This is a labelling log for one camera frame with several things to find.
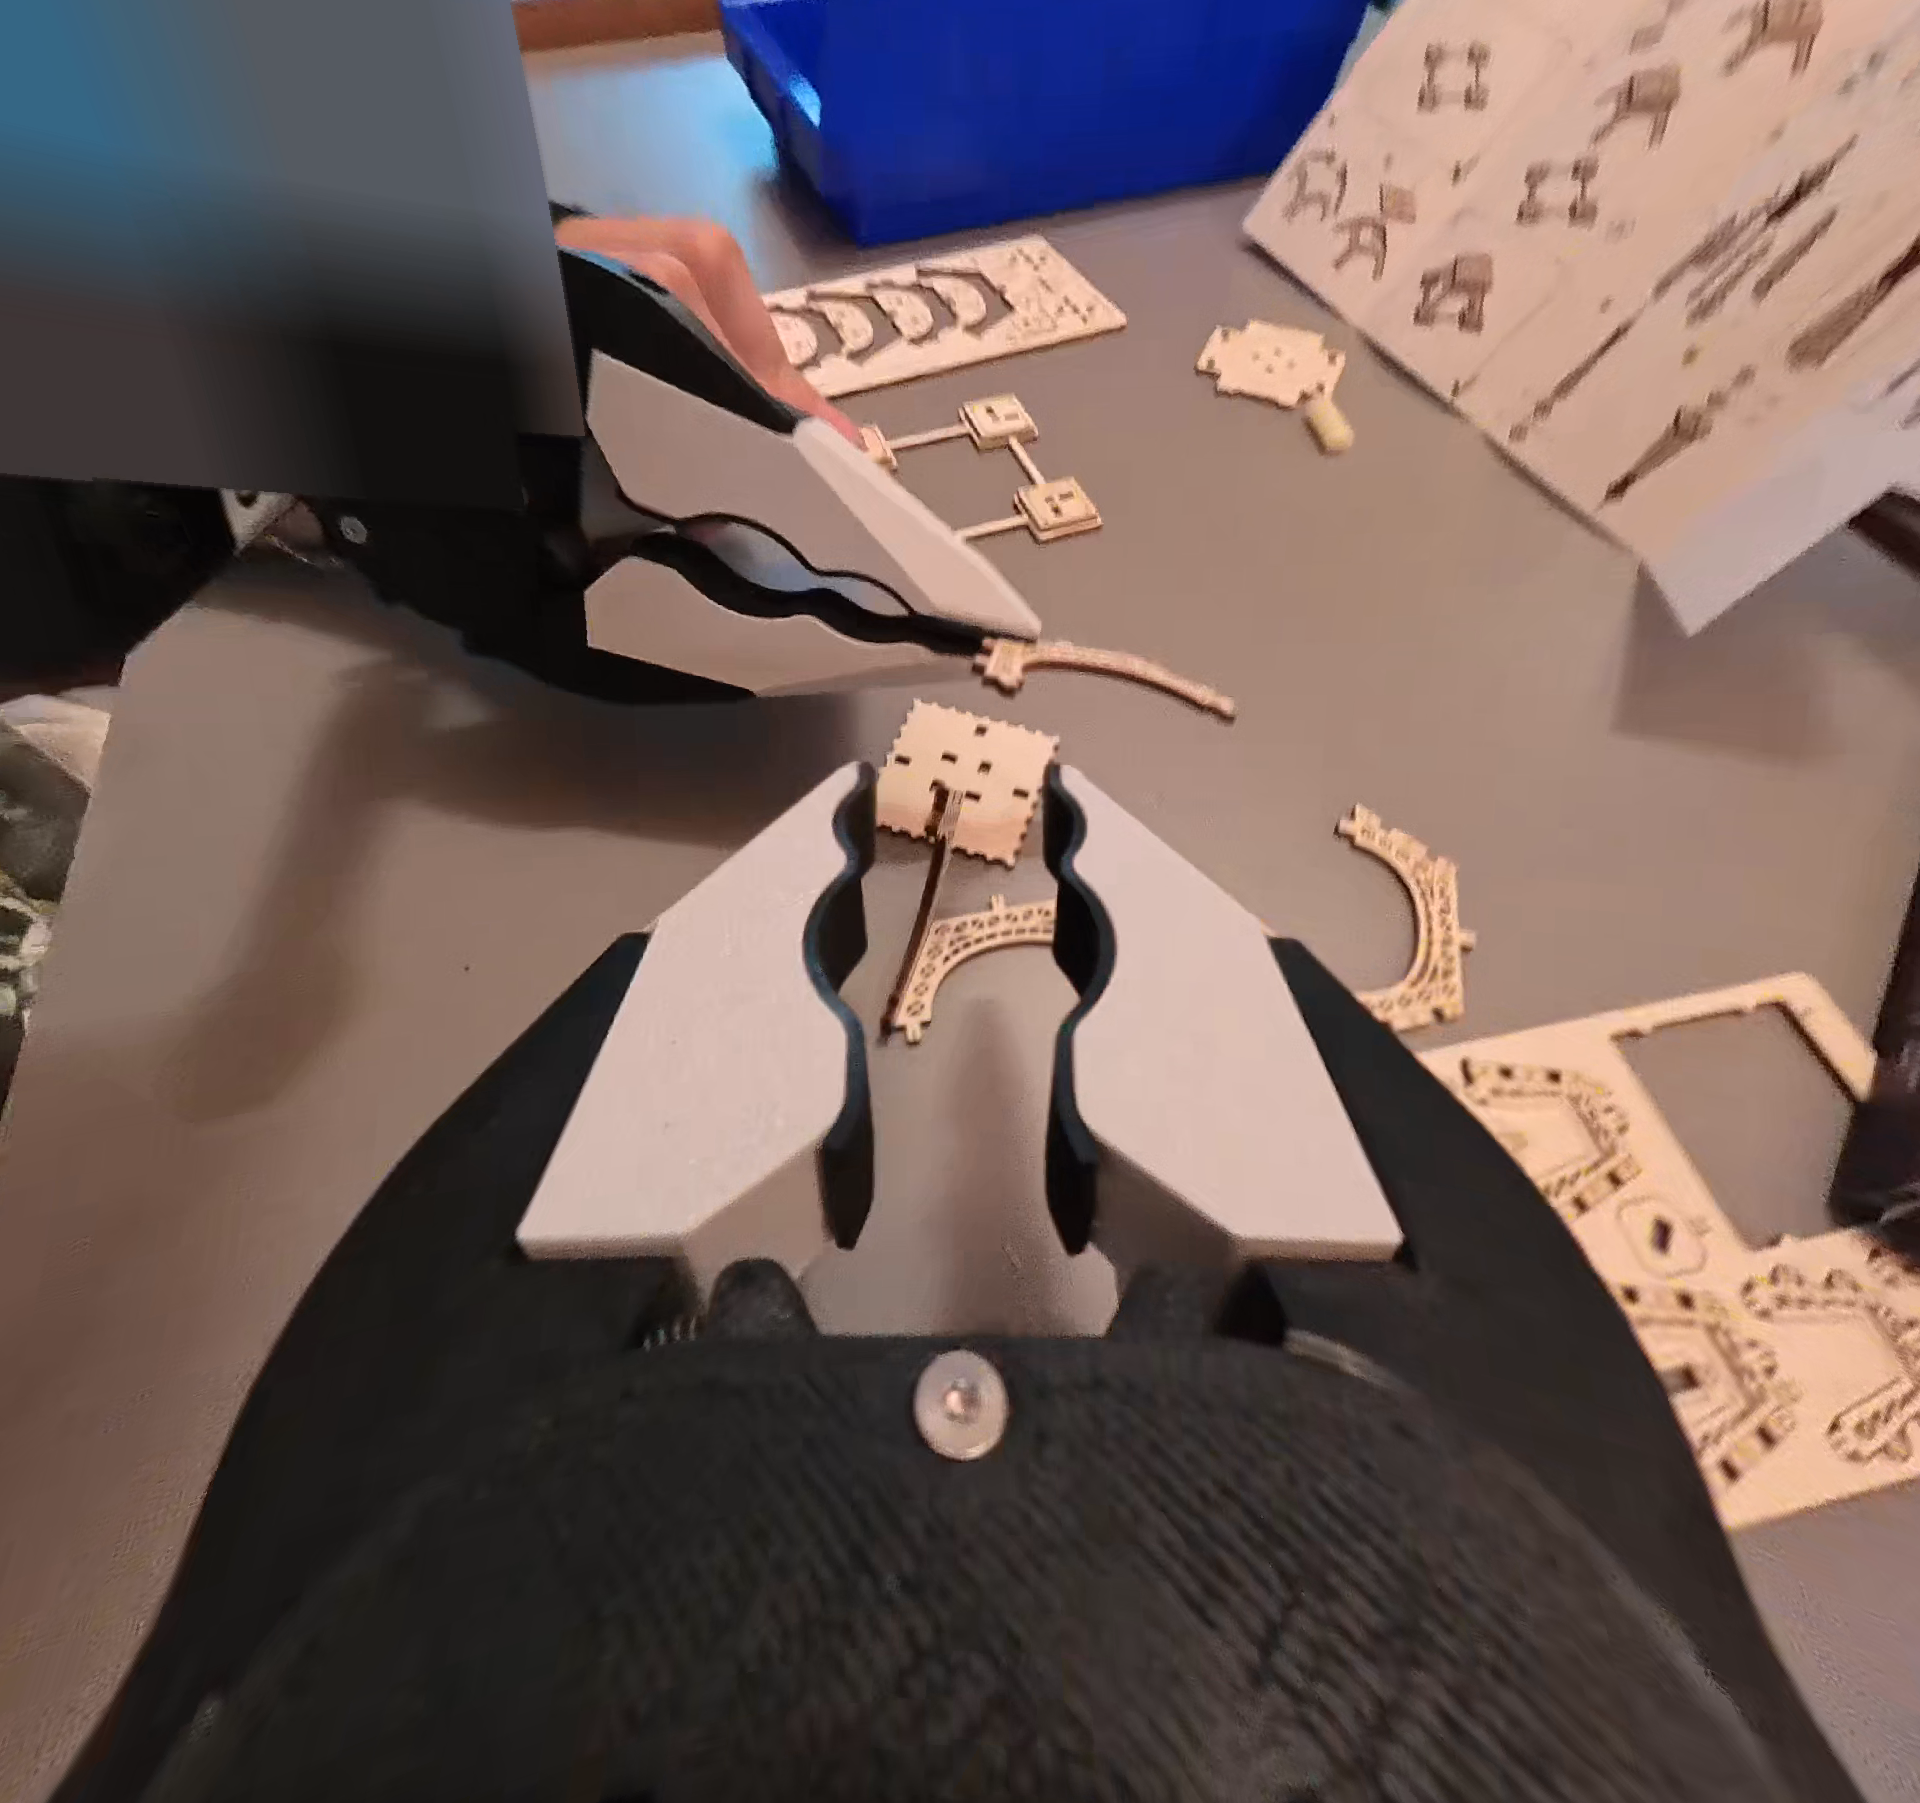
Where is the large wooden parts sheet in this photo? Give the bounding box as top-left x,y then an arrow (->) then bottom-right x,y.
1412,968 -> 1920,1537

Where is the small cross-shaped wooden plate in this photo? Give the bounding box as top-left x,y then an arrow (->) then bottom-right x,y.
1192,316 -> 1348,414

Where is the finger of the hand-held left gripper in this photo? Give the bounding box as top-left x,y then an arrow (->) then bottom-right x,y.
582,350 -> 1042,640
582,541 -> 990,705

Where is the person's left hand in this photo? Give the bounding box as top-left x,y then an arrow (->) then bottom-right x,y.
552,215 -> 869,451

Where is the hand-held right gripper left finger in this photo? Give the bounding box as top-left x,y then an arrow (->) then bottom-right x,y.
513,763 -> 879,1280

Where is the grey desk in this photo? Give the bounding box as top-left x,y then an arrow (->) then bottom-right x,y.
0,34 -> 1920,1803

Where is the wooden sheet with arch cutouts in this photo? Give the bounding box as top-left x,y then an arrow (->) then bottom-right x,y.
763,233 -> 1129,400

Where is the wooden square frame piece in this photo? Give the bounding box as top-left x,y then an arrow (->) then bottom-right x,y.
851,391 -> 1107,550

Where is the folded black-white instruction sheet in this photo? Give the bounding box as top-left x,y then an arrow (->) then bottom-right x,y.
1243,0 -> 1920,637

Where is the square toothed wooden plate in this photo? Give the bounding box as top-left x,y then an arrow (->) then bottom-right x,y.
870,698 -> 1060,870

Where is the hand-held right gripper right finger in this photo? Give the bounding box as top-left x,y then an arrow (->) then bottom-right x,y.
1044,763 -> 1407,1288

